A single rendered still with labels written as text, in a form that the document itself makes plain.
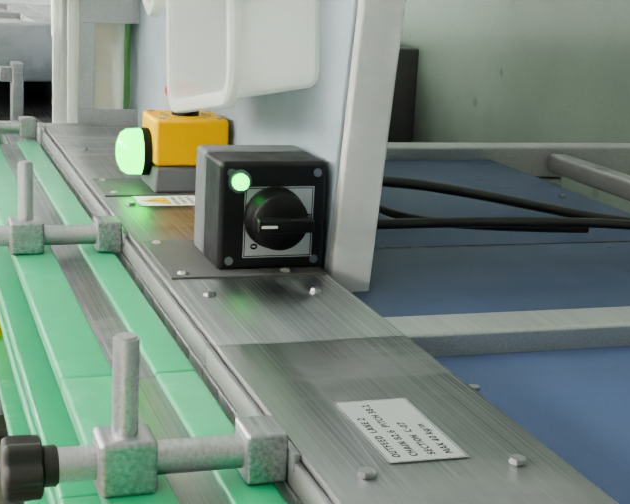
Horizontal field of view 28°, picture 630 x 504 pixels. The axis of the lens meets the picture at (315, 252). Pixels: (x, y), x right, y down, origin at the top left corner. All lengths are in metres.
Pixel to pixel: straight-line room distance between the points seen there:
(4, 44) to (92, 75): 0.81
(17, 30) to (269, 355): 1.78
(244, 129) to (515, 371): 0.45
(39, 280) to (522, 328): 0.35
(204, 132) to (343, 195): 0.29
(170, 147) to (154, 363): 0.44
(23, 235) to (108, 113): 0.66
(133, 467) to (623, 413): 0.30
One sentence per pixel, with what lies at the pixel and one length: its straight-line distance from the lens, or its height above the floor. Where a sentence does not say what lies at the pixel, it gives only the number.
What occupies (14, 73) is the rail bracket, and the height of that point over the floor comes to 0.86.
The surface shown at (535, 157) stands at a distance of 1.65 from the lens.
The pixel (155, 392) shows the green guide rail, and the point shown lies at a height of 0.91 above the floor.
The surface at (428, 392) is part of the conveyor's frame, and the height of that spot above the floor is 0.78.
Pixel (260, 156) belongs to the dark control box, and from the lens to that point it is 0.91.
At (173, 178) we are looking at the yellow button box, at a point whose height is 0.81.
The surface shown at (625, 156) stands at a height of 0.13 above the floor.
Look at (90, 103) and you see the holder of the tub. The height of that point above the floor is 0.81.
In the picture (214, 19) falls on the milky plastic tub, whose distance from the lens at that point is 1.12.
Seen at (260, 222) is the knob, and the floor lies 0.81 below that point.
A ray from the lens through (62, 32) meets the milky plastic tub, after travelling 1.80.
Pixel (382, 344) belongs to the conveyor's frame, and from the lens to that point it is 0.75.
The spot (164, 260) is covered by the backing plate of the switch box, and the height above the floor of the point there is 0.87.
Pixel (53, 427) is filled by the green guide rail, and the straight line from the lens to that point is 0.87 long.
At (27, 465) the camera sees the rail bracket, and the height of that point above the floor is 1.00.
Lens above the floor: 1.05
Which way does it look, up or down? 18 degrees down
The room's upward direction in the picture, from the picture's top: 92 degrees counter-clockwise
